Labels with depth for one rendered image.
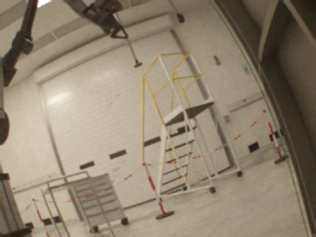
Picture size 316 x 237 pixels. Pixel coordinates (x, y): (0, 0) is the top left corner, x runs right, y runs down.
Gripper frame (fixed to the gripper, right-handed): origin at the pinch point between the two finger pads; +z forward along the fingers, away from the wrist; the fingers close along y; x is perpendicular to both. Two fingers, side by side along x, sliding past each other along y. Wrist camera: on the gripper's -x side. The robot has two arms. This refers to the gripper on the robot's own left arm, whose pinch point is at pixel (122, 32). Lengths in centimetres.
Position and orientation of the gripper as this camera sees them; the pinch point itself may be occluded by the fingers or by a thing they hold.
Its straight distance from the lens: 98.0
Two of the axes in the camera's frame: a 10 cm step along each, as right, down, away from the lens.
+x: -6.0, 8.0, 0.4
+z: 7.6, 5.9, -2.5
